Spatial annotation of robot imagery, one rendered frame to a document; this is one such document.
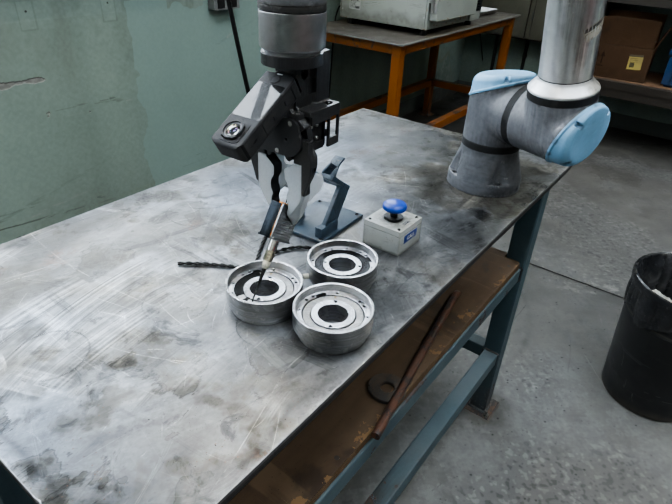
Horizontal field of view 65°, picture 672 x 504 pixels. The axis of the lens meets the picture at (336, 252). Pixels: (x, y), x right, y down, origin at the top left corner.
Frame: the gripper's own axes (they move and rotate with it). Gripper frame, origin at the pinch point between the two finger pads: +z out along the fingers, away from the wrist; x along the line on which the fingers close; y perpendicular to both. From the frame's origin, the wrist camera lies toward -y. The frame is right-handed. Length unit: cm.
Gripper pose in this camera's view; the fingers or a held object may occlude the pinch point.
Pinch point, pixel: (282, 213)
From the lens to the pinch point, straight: 69.8
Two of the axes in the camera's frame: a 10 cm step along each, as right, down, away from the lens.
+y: 5.6, -4.2, 7.1
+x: -8.2, -3.3, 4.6
